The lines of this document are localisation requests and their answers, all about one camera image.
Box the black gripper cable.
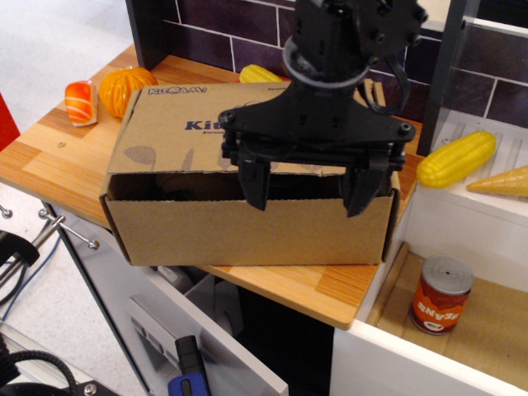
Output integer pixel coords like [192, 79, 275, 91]
[361, 55, 412, 116]

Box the metal table clamp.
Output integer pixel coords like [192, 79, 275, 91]
[1, 208, 100, 286]

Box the salmon sushi toy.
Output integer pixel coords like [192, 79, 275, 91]
[64, 80, 98, 127]

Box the yellow toy corn behind box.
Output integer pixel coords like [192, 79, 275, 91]
[239, 64, 283, 83]

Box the black and blue tool handle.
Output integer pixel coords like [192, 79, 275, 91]
[167, 335, 211, 396]

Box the yellow toy corn on sink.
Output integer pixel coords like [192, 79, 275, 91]
[417, 130, 497, 189]

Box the orange toy pumpkin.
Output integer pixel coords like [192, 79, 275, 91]
[99, 67, 158, 118]

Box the red object at edge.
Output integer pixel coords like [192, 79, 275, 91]
[0, 96, 20, 151]

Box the toy ice cream cone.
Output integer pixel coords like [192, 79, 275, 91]
[466, 166, 527, 197]

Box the brown cardboard box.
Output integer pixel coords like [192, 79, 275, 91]
[101, 82, 400, 266]

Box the black braided hose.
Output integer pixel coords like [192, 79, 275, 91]
[0, 329, 78, 396]

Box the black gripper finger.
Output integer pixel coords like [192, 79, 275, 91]
[342, 166, 389, 217]
[238, 158, 271, 211]

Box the blue cable on floor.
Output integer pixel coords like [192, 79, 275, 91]
[0, 234, 62, 323]

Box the orange beans can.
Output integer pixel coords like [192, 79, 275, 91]
[409, 254, 475, 335]

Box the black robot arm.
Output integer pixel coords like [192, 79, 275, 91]
[219, 1, 427, 216]

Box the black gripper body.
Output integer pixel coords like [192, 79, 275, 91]
[219, 82, 416, 171]

